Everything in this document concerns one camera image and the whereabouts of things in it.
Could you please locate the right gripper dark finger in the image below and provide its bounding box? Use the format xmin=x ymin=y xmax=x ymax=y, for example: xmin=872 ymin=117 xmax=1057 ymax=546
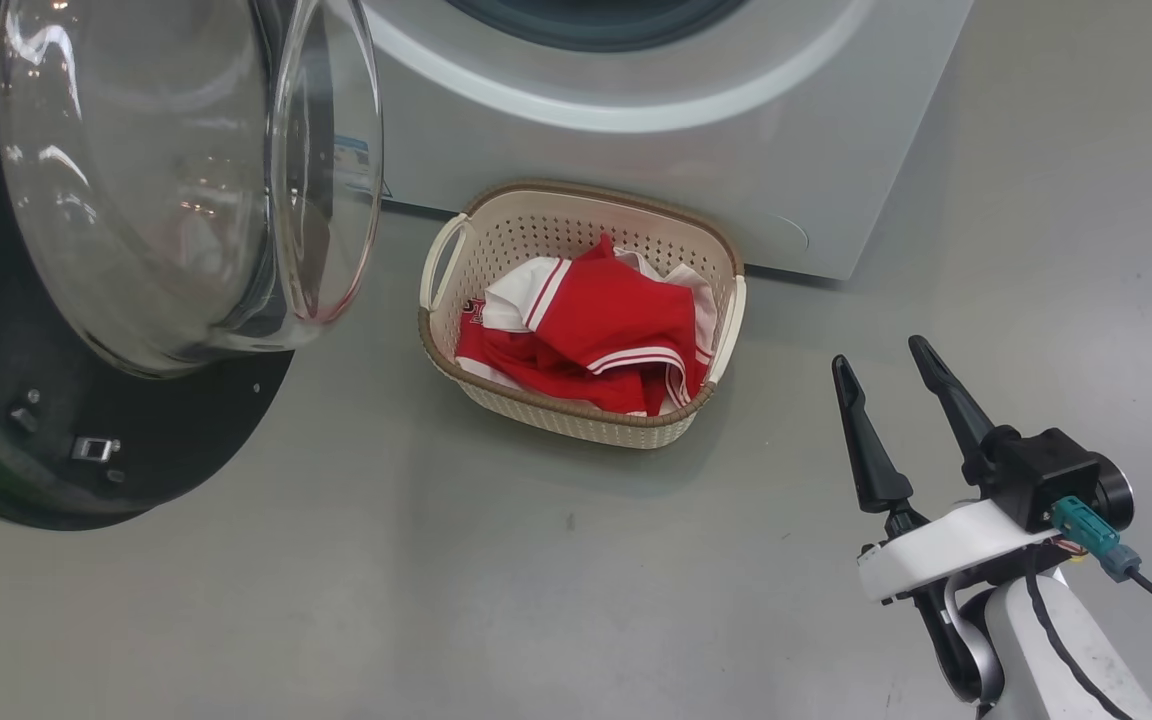
xmin=908 ymin=335 xmax=997 ymax=487
xmin=831 ymin=355 xmax=915 ymax=513

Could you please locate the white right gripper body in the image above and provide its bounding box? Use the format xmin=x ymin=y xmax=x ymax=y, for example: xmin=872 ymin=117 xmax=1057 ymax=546
xmin=856 ymin=500 xmax=1067 ymax=604

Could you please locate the black glass washing machine door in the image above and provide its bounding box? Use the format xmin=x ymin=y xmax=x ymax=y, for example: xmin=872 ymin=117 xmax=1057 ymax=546
xmin=0 ymin=0 xmax=384 ymax=531

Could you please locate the red and white striped garment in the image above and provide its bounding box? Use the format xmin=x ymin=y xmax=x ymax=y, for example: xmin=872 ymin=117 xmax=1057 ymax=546
xmin=481 ymin=233 xmax=717 ymax=416

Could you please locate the red lettered jersey garment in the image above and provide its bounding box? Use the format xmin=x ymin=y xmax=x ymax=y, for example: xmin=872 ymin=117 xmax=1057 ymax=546
xmin=454 ymin=298 xmax=707 ymax=417

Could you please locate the cream perforated laundry basket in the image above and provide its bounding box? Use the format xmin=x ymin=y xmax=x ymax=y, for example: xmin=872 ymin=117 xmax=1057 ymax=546
xmin=419 ymin=180 xmax=747 ymax=449

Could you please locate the round drain filter cover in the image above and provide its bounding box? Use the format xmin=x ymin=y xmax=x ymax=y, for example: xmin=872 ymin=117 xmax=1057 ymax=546
xmin=766 ymin=210 xmax=810 ymax=251

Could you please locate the blue energy label sticker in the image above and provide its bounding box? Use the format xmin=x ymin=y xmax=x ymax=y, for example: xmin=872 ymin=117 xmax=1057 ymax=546
xmin=334 ymin=135 xmax=382 ymax=198

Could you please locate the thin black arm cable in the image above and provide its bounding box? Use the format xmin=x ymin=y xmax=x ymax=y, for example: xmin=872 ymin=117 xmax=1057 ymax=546
xmin=1024 ymin=570 xmax=1132 ymax=720

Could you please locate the teal connector black cable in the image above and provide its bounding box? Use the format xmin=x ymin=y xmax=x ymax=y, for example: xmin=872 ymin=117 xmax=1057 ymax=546
xmin=1049 ymin=495 xmax=1152 ymax=636

